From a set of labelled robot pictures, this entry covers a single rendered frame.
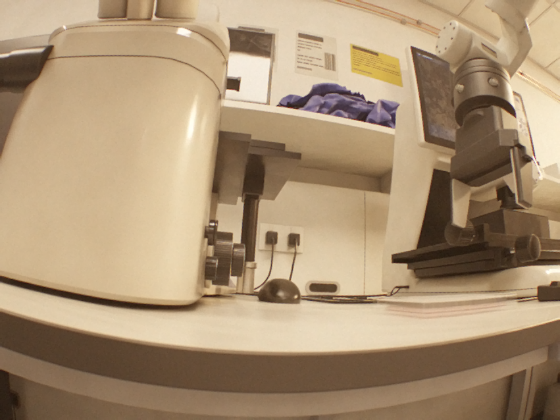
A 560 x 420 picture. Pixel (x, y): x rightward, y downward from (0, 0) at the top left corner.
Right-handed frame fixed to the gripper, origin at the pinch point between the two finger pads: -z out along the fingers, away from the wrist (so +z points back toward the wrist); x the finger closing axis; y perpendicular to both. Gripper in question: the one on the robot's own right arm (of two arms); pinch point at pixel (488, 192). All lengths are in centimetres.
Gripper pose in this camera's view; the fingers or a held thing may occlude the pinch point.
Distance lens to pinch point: 38.7
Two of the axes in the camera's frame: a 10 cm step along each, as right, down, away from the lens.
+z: 2.6, -9.3, 2.7
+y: -9.5, -3.0, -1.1
